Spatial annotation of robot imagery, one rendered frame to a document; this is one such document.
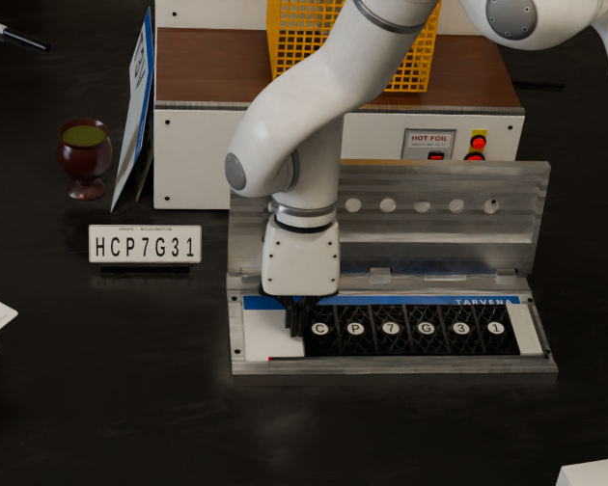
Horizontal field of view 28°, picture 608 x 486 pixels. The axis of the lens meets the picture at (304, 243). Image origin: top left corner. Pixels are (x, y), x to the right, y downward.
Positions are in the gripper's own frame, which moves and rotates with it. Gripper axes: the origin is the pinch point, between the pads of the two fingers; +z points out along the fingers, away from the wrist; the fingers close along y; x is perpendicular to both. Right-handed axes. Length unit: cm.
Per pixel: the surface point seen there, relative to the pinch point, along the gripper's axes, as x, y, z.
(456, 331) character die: -0.5, 22.1, 1.5
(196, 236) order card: 17.1, -13.2, -3.6
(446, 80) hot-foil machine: 33.7, 24.9, -22.3
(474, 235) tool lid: 10.9, 26.1, -7.3
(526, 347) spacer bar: -3.7, 31.2, 2.2
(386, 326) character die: 0.5, 12.5, 1.4
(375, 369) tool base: -6.5, 10.2, 3.8
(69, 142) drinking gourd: 31.4, -32.0, -12.0
